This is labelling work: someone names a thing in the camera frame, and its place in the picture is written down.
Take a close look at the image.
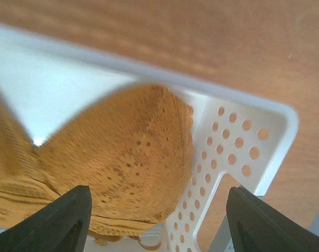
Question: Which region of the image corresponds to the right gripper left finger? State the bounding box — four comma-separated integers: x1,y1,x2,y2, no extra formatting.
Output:
0,185,92,251

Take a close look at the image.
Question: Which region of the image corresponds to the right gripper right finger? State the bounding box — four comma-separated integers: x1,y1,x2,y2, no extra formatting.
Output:
226,187,319,252

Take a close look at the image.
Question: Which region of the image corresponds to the orange brown bra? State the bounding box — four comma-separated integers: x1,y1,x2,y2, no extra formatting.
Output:
0,85,193,246

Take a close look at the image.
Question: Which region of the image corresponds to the white perforated plastic basket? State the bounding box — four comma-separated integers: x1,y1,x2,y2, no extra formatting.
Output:
0,24,299,251

